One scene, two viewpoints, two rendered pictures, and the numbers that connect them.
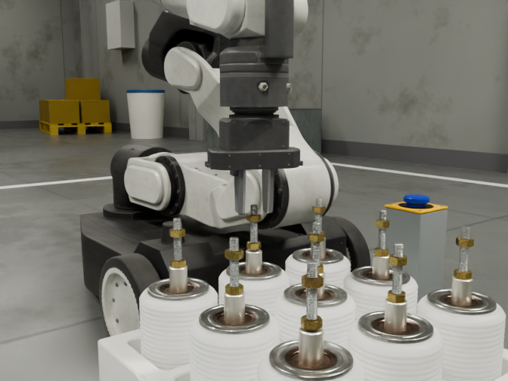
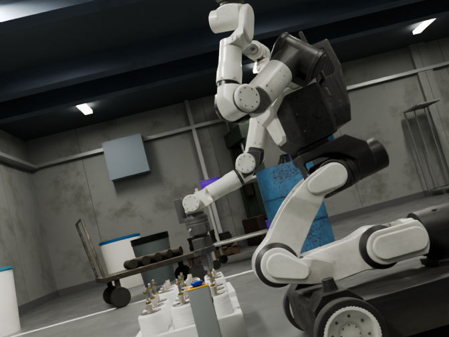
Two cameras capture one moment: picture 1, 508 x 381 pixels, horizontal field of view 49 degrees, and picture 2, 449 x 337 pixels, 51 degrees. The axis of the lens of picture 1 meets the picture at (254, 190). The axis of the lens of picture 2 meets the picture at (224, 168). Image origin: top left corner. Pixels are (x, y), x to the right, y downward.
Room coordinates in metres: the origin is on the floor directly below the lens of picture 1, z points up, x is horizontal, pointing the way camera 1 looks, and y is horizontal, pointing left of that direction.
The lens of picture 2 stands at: (1.90, -1.46, 0.49)
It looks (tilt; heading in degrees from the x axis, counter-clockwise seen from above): 6 degrees up; 124
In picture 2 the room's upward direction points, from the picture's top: 15 degrees counter-clockwise
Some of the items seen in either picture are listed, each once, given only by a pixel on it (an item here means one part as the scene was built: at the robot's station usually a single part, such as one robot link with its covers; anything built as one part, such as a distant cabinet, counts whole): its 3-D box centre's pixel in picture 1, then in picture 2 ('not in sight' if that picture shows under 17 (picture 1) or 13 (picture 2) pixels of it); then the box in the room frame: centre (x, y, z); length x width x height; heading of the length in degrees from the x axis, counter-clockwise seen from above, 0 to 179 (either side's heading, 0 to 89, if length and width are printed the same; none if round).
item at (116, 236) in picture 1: (185, 218); (386, 270); (1.34, 0.17, 0.19); 0.64 x 0.52 x 0.33; 38
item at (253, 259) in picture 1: (253, 261); not in sight; (0.73, 0.00, 0.26); 0.02 x 0.02 x 0.03
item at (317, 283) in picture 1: (312, 280); not in sight; (0.47, -0.05, 0.33); 0.02 x 0.02 x 0.01; 42
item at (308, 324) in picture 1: (311, 322); not in sight; (0.47, -0.05, 0.29); 0.02 x 0.02 x 0.01; 42
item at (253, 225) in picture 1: (253, 232); not in sight; (0.73, 0.00, 0.31); 0.01 x 0.01 x 0.08
